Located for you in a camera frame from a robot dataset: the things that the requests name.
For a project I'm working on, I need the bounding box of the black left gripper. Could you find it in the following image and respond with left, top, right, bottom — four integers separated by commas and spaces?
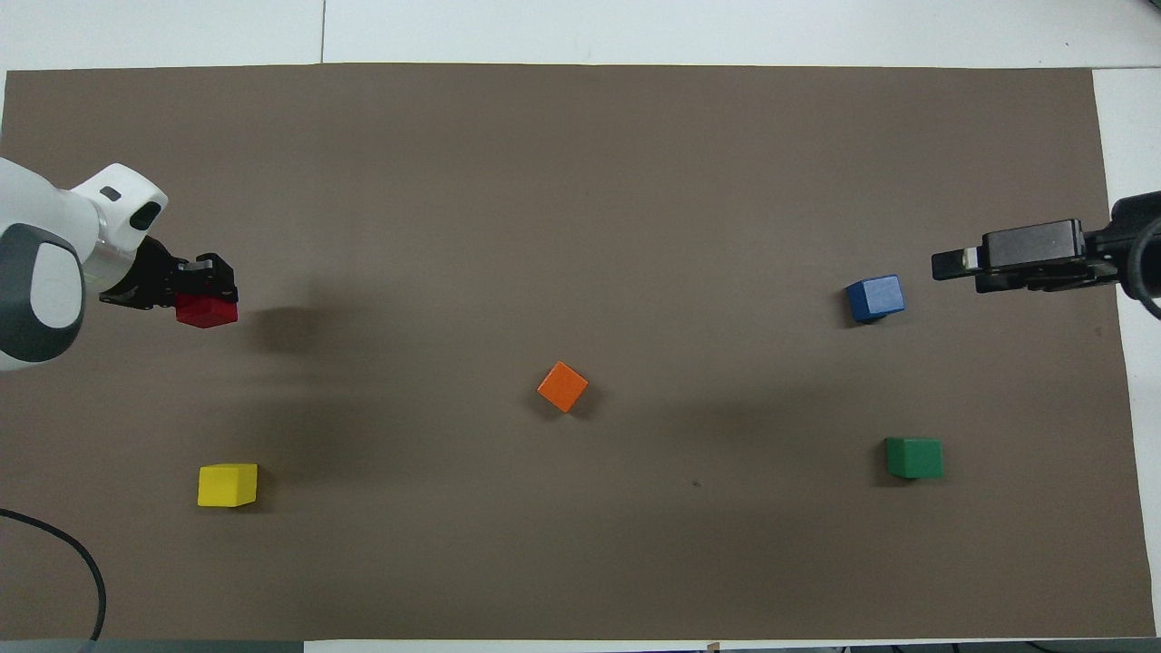
98, 236, 239, 312

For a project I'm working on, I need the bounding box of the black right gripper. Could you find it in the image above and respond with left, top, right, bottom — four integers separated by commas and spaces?
931, 190, 1161, 301

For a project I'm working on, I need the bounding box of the red block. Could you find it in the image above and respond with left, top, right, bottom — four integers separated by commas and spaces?
175, 292, 239, 329

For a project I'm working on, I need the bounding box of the blue block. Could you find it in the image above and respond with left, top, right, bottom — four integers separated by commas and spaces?
845, 275, 906, 324

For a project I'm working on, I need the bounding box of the yellow block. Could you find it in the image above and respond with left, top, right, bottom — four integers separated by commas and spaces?
197, 463, 259, 509

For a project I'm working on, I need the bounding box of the green block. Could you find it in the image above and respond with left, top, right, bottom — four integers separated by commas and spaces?
885, 437, 944, 480

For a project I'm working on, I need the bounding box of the orange block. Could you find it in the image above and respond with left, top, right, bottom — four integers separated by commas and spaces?
537, 361, 590, 414

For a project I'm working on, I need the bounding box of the brown table mat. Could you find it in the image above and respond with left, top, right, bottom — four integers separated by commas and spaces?
0, 62, 1157, 642

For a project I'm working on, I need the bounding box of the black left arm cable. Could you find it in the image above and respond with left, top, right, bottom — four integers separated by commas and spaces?
0, 507, 108, 641

